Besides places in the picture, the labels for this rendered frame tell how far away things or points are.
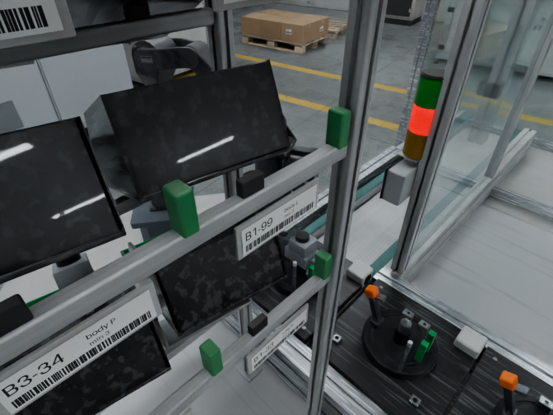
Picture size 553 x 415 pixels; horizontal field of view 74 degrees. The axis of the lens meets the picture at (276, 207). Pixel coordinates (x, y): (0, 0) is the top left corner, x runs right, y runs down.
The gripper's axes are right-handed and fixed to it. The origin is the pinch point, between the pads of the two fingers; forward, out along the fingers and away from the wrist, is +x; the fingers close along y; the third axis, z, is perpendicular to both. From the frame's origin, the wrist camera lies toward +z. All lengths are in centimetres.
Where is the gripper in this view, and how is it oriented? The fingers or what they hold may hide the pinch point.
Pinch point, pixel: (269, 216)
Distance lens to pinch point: 83.8
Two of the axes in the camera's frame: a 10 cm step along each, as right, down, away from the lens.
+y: -7.0, 4.3, -5.6
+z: -7.1, -4.3, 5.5
